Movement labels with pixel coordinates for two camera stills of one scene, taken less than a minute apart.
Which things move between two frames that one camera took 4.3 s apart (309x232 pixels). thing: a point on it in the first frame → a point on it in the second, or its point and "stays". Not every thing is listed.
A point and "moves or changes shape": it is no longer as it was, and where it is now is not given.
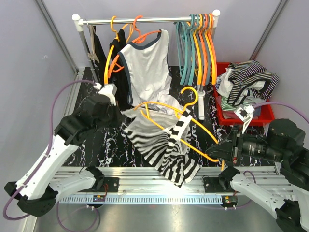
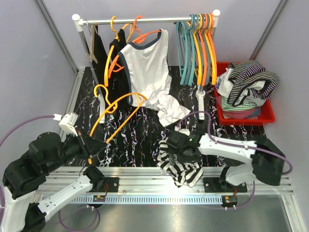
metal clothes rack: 78,22 stays
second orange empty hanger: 211,45 stays
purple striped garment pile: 244,83 stays
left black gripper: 119,118 → 91,146
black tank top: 117,76 stays
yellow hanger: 201,126 → 112,108
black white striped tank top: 163,138 moves or changes shape
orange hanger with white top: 114,66 stays
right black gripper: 230,150 → 172,150
